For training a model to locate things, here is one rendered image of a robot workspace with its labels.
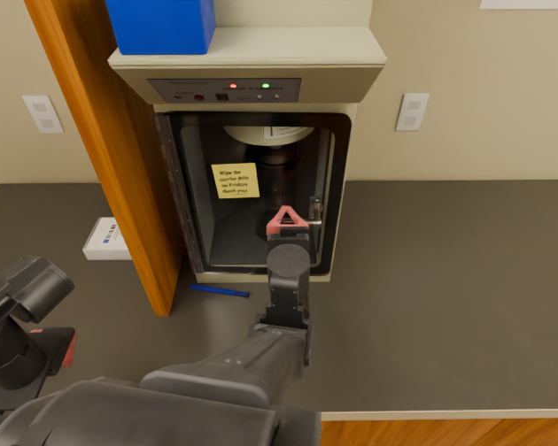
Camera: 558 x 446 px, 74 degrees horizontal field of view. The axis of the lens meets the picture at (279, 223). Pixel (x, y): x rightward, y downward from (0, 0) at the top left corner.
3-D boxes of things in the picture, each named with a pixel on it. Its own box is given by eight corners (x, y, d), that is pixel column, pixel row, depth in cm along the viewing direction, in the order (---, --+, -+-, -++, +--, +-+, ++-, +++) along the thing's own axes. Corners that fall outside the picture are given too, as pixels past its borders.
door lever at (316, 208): (273, 211, 72) (273, 201, 70) (322, 211, 71) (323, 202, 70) (272, 231, 68) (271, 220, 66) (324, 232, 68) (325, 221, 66)
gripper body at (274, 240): (308, 230, 59) (312, 266, 54) (305, 271, 66) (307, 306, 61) (267, 231, 59) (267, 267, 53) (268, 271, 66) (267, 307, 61)
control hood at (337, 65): (149, 97, 57) (131, 26, 50) (360, 96, 58) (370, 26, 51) (128, 136, 49) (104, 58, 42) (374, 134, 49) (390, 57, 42)
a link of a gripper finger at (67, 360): (94, 351, 60) (71, 321, 54) (77, 397, 55) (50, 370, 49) (51, 352, 60) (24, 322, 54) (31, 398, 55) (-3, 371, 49)
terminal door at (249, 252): (197, 271, 86) (158, 110, 58) (329, 273, 86) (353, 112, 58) (196, 273, 86) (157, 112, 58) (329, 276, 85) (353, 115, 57)
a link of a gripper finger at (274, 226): (306, 196, 65) (309, 235, 58) (304, 226, 69) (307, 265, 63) (267, 196, 64) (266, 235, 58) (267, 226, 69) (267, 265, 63)
